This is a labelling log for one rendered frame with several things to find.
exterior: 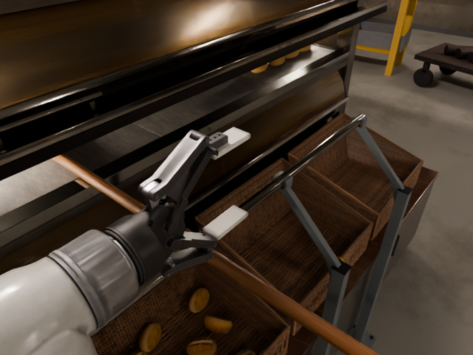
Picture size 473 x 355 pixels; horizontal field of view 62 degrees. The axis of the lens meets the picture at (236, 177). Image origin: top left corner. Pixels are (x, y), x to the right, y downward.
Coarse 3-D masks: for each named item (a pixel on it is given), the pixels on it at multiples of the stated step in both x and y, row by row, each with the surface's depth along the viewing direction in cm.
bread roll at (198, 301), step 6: (204, 288) 144; (192, 294) 141; (198, 294) 140; (204, 294) 142; (192, 300) 139; (198, 300) 139; (204, 300) 141; (192, 306) 138; (198, 306) 138; (204, 306) 140
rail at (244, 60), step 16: (352, 16) 154; (304, 32) 133; (272, 48) 121; (224, 64) 108; (240, 64) 111; (192, 80) 99; (144, 96) 90; (160, 96) 93; (112, 112) 84; (128, 112) 87; (64, 128) 78; (80, 128) 80; (32, 144) 73; (48, 144) 75; (0, 160) 70
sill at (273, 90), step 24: (312, 72) 175; (264, 96) 153; (216, 120) 136; (168, 144) 122; (120, 168) 112; (144, 168) 118; (72, 192) 103; (96, 192) 107; (24, 216) 95; (48, 216) 98; (0, 240) 91
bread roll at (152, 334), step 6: (150, 324) 131; (156, 324) 131; (144, 330) 129; (150, 330) 128; (156, 330) 130; (144, 336) 127; (150, 336) 127; (156, 336) 130; (144, 342) 126; (150, 342) 127; (156, 342) 129; (144, 348) 125; (150, 348) 126
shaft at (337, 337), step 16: (64, 160) 110; (80, 176) 106; (96, 176) 103; (112, 192) 98; (128, 208) 95; (224, 256) 81; (224, 272) 79; (240, 272) 77; (256, 288) 75; (272, 288) 74; (272, 304) 73; (288, 304) 71; (304, 320) 69; (320, 320) 69; (320, 336) 68; (336, 336) 66; (352, 352) 65; (368, 352) 64
